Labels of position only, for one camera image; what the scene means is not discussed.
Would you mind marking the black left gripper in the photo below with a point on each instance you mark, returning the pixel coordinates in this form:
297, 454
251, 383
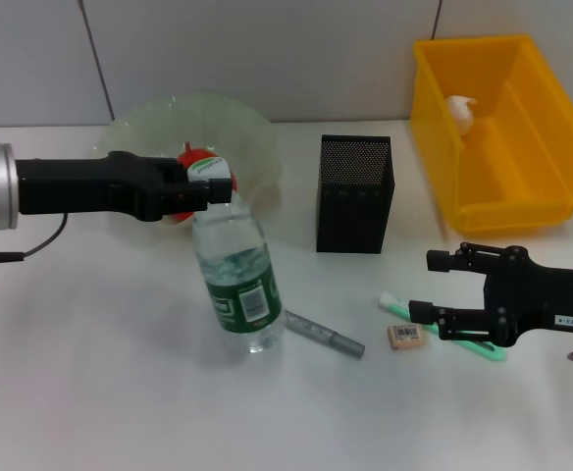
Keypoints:
80, 186

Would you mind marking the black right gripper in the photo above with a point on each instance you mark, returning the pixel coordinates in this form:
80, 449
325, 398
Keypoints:
527, 294

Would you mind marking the red-orange toy orange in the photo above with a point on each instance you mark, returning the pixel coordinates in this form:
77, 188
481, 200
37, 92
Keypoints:
188, 154

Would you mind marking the green toothbrush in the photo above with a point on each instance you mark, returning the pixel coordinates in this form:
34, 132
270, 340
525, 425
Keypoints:
394, 305

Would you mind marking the clear green-label water bottle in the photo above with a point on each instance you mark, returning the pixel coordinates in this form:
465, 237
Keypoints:
237, 275

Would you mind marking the white paper ball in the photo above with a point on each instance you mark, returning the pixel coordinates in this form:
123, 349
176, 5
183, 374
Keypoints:
460, 113

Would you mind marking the beige eraser with barcode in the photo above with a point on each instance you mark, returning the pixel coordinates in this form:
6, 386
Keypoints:
404, 338

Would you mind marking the pale green glass fruit plate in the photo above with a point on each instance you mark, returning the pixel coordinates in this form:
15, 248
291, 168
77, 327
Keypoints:
247, 132

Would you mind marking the black mesh pen holder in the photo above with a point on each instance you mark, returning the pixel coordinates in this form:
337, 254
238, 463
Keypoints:
352, 216

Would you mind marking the grey marker pen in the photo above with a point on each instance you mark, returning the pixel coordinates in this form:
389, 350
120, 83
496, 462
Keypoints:
326, 336

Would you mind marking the yellow plastic storage bin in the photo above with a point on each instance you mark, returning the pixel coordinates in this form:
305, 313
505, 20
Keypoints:
512, 196

